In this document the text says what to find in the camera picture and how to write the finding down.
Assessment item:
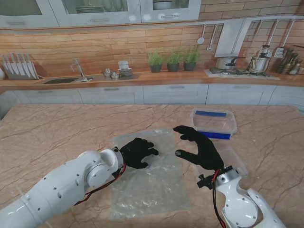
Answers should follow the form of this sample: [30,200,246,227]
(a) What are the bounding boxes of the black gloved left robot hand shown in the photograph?
[120,137,159,170]

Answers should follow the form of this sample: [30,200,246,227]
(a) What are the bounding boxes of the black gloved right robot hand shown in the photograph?
[172,125,225,171]

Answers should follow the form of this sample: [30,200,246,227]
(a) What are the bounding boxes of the clear bubble film sheet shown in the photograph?
[108,128,192,221]

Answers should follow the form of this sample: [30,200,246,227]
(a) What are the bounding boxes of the clear plastic crate lid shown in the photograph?
[193,146,249,179]

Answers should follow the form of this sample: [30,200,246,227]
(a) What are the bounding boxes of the printed kitchen backdrop banner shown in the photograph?
[0,0,304,106]

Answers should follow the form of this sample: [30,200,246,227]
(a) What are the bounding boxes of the white zip tie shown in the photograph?
[15,185,31,202]

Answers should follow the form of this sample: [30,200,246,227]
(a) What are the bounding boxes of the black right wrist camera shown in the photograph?
[196,174,214,190]

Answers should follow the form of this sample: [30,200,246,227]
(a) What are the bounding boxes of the clear plastic crate blue handles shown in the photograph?
[191,108,238,141]

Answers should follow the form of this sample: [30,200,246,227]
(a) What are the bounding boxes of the red black right arm cable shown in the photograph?
[212,169,226,228]

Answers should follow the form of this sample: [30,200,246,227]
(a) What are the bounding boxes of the red black arm cable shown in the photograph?
[212,169,226,228]
[73,162,127,207]

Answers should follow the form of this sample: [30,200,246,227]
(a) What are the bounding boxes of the red black left arm cable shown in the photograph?
[73,162,127,207]

